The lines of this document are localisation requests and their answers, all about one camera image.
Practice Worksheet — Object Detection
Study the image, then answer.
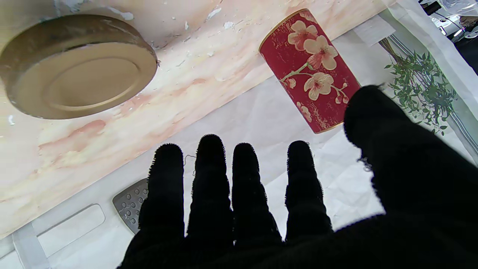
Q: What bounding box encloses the printed black slotted spatula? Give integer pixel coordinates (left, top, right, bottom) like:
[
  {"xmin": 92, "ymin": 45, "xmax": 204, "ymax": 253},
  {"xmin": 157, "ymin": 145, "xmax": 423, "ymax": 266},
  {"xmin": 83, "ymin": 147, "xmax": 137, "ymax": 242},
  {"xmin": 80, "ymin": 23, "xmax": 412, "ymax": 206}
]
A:
[{"xmin": 113, "ymin": 179, "xmax": 150, "ymax": 235}]

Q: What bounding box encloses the gold round tin lid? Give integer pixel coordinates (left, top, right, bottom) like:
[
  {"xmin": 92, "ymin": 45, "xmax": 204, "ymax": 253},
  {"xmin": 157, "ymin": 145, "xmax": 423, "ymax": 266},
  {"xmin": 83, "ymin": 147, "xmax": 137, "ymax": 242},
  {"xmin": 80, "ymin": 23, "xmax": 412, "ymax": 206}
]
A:
[{"xmin": 0, "ymin": 14, "xmax": 159, "ymax": 120}]

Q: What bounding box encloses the printed green potted plant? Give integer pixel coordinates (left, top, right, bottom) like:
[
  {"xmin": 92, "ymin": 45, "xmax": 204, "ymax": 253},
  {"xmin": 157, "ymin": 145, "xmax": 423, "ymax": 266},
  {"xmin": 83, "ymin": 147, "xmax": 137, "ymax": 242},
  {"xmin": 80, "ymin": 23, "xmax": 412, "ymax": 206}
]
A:
[{"xmin": 379, "ymin": 37, "xmax": 458, "ymax": 136}]

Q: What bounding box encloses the red floral tea tin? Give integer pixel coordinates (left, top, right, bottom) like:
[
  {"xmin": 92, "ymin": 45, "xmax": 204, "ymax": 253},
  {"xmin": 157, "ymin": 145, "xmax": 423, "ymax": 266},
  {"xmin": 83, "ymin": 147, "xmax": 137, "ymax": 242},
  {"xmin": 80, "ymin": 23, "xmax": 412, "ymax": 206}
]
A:
[{"xmin": 259, "ymin": 8, "xmax": 362, "ymax": 134}]

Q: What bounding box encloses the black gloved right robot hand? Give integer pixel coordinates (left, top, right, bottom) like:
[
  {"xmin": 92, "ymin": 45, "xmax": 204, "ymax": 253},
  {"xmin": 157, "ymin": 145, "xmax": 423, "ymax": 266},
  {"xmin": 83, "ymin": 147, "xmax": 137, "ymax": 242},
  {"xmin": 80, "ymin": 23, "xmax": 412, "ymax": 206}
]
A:
[{"xmin": 118, "ymin": 85, "xmax": 478, "ymax": 269}]

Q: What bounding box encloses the white printed backdrop cloth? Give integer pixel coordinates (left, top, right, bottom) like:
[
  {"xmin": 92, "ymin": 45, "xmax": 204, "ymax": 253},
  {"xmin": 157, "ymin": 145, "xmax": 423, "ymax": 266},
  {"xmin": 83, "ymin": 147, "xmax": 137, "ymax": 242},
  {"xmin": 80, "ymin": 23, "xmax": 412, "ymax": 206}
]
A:
[{"xmin": 0, "ymin": 0, "xmax": 478, "ymax": 269}]

